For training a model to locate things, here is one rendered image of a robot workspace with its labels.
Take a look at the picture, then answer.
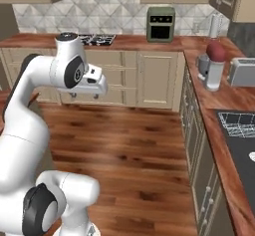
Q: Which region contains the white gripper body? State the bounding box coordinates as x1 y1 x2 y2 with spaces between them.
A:
58 74 110 98

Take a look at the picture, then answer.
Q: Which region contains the black hob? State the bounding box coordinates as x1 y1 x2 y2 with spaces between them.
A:
78 33 118 47

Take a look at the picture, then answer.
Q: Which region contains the beige base cupboard run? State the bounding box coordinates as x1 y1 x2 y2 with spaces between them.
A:
0 47 186 113

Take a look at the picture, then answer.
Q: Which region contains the green toaster oven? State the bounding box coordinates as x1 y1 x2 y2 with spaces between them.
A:
145 6 176 44

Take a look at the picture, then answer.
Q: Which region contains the grey-beige base cupboard run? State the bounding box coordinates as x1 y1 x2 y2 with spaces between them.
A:
178 62 235 236

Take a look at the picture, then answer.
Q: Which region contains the white paper towel roll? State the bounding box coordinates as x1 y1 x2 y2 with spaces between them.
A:
208 12 224 40

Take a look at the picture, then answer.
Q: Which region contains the white toaster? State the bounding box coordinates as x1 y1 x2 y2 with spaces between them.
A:
227 57 255 89

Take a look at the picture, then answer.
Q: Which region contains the black sink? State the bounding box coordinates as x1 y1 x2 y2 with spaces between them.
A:
214 109 255 216

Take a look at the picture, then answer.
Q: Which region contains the white wire dish rack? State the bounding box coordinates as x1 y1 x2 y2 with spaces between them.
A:
217 112 255 138

